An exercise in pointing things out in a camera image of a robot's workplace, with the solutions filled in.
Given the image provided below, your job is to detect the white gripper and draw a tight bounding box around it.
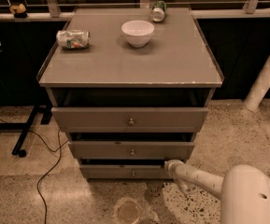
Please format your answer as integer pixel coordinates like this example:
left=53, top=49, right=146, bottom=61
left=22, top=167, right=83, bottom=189
left=164, top=160, right=184, bottom=179

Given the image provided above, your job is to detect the grey bottom drawer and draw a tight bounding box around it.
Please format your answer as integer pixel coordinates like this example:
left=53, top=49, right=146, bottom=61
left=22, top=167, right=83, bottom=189
left=80, top=165, right=170, bottom=179

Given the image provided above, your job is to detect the grey drawer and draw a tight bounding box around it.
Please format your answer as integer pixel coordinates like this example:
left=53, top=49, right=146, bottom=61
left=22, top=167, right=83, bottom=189
left=51, top=107, right=208, bottom=133
left=68, top=141, right=194, bottom=160
left=80, top=165, right=170, bottom=179

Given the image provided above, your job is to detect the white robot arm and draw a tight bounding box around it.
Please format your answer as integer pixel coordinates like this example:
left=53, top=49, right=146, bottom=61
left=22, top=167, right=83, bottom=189
left=164, top=160, right=270, bottom=224

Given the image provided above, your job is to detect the grey top drawer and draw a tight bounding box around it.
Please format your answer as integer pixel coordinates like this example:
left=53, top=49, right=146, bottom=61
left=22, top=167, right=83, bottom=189
left=51, top=107, right=208, bottom=133

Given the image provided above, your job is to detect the grey drawer cabinet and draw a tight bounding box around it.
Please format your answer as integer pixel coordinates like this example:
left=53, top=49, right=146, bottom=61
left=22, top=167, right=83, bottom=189
left=38, top=8, right=223, bottom=168

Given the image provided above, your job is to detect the grey middle drawer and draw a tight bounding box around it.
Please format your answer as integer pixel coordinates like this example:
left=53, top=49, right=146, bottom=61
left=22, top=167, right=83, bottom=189
left=68, top=141, right=194, bottom=160

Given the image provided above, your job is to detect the white diagonal pipe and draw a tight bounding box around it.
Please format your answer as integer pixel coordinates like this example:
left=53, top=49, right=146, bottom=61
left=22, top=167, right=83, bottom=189
left=244, top=55, right=270, bottom=111

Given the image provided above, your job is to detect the white ceramic bowl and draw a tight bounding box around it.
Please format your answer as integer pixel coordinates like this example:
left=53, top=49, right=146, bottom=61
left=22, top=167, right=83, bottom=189
left=121, top=21, right=155, bottom=48

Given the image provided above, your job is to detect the green soda can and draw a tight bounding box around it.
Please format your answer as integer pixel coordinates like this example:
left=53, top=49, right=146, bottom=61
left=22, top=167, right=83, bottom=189
left=150, top=0, right=167, bottom=22

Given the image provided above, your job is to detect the crushed white green can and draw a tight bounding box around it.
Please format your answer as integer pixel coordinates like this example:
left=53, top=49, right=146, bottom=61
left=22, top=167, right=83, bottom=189
left=56, top=30, right=91, bottom=49

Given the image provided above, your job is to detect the metal window railing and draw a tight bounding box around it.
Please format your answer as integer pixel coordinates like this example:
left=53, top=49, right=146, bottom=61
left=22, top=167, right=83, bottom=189
left=0, top=0, right=270, bottom=23

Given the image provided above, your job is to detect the yellow black object on ledge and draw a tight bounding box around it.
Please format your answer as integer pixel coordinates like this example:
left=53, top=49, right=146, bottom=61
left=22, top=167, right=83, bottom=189
left=9, top=4, right=27, bottom=18

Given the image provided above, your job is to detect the black floor cable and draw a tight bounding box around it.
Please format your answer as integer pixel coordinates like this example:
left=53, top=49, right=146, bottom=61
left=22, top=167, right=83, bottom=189
left=0, top=106, right=69, bottom=224

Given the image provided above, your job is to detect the black desk leg frame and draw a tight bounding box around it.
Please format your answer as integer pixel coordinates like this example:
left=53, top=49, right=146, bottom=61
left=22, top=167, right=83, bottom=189
left=0, top=105, right=51, bottom=158

